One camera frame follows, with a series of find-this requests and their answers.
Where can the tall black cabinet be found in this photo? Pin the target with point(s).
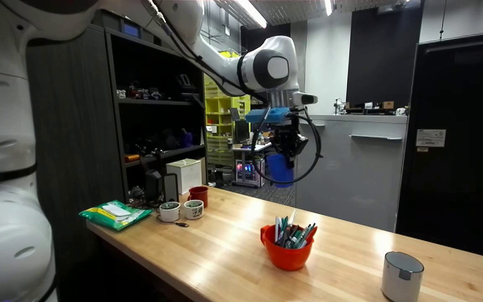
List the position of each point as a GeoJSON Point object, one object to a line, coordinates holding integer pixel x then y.
{"type": "Point", "coordinates": [459, 169]}

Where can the green wipes package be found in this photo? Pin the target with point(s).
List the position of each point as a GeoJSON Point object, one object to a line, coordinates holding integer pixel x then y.
{"type": "Point", "coordinates": [115, 216]}

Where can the small white plant pot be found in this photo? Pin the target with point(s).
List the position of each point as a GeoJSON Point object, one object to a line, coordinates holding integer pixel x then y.
{"type": "Point", "coordinates": [167, 212]}
{"type": "Point", "coordinates": [191, 211]}

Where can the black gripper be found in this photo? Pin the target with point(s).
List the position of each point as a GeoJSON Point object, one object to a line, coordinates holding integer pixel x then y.
{"type": "Point", "coordinates": [285, 137]}

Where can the black desktop speaker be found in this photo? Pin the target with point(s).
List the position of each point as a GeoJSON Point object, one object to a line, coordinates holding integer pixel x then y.
{"type": "Point", "coordinates": [171, 189]}

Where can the yellow shelving rack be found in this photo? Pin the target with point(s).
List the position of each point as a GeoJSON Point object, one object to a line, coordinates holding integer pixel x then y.
{"type": "Point", "coordinates": [218, 107]}

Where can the bundle of coloured markers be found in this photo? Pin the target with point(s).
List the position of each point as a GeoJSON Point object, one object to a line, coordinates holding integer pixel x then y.
{"type": "Point", "coordinates": [292, 236]}

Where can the white cup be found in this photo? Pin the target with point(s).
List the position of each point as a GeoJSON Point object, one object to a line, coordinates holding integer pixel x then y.
{"type": "Point", "coordinates": [401, 279]}

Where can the long ceiling light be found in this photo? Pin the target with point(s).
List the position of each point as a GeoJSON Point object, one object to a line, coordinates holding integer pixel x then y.
{"type": "Point", "coordinates": [250, 13]}
{"type": "Point", "coordinates": [328, 8]}

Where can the dark wooden shelf unit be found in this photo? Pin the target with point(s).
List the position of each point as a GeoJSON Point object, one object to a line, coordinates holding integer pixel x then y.
{"type": "Point", "coordinates": [74, 152]}

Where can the white paper label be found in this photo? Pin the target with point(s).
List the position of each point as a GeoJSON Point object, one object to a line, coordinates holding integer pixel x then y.
{"type": "Point", "coordinates": [431, 139]}

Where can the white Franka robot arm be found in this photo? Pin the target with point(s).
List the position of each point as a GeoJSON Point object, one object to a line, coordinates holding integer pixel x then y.
{"type": "Point", "coordinates": [6, 224]}

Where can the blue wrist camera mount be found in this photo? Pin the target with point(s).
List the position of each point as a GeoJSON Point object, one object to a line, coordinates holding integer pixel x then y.
{"type": "Point", "coordinates": [266, 117]}

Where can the white box with pale lid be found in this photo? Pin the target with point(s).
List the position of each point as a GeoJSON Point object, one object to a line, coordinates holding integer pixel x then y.
{"type": "Point", "coordinates": [184, 175]}

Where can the red cup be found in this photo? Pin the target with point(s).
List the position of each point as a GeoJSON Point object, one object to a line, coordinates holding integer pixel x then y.
{"type": "Point", "coordinates": [198, 196]}

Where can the blue plastic cup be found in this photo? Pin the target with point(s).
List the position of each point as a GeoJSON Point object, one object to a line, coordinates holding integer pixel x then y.
{"type": "Point", "coordinates": [278, 172]}

